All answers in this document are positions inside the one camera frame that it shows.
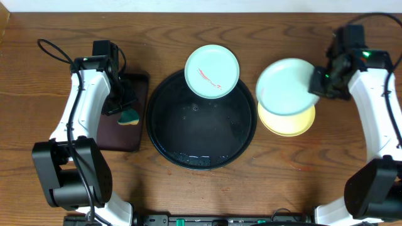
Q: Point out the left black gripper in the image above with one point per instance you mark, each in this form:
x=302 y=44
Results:
x=119 y=105

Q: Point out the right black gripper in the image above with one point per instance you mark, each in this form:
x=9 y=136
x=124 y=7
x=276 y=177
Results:
x=315 y=88

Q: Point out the green yellow sponge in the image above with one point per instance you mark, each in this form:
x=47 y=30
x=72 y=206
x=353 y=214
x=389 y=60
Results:
x=128 y=117

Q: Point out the pale green plate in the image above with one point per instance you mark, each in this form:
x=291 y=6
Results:
x=282 y=88

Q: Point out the yellow plate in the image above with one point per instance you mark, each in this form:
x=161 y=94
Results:
x=287 y=125

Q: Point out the light blue plate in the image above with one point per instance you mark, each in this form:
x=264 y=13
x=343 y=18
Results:
x=211 y=71

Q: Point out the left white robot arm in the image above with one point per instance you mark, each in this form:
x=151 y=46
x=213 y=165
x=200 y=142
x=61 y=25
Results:
x=71 y=168

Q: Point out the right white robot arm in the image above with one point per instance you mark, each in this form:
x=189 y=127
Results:
x=373 y=194

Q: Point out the black rectangular tray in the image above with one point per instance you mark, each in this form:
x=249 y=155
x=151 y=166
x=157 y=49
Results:
x=112 y=136

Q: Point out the black round tray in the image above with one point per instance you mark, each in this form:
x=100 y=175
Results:
x=197 y=133

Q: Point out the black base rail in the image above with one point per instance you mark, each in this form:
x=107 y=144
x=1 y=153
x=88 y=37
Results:
x=278 y=218

